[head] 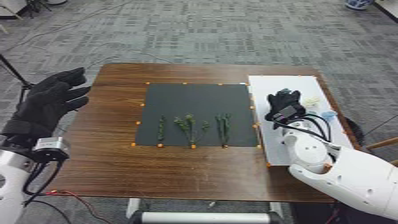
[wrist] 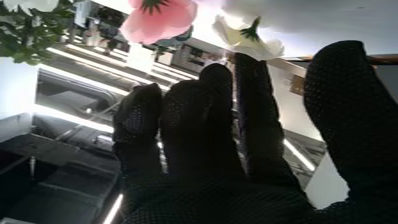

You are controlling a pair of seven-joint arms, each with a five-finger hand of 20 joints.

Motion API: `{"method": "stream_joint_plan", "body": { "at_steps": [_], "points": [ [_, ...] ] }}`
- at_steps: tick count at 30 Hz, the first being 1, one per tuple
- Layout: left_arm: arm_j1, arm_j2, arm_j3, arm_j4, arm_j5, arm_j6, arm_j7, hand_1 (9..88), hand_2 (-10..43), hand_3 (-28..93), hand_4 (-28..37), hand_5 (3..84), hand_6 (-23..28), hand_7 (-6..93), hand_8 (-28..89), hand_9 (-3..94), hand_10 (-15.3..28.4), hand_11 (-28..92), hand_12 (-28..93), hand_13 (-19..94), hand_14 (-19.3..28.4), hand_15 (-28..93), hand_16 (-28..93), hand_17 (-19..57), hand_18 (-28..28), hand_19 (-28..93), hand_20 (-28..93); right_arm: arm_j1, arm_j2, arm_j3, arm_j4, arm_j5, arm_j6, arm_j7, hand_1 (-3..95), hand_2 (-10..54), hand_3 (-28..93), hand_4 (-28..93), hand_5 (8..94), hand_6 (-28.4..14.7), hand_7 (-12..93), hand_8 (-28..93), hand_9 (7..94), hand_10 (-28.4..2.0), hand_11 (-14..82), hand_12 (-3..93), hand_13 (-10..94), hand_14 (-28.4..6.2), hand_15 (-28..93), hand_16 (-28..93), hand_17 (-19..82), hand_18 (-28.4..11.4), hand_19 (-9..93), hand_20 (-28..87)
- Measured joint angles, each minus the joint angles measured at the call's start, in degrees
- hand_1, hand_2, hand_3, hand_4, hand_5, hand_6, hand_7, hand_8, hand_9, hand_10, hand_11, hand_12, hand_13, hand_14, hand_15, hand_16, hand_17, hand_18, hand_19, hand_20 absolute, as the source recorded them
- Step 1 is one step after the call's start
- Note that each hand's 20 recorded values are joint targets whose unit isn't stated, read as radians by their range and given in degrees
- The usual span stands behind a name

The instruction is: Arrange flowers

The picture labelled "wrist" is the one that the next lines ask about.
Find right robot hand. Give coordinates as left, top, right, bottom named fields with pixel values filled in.
left=111, top=40, right=398, bottom=224

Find white flower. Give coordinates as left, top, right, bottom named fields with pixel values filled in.
left=212, top=14, right=287, bottom=62

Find pink flower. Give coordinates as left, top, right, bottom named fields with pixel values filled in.
left=120, top=0, right=200, bottom=46

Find small dark green sprig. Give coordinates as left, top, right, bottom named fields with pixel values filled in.
left=0, top=0, right=79, bottom=66

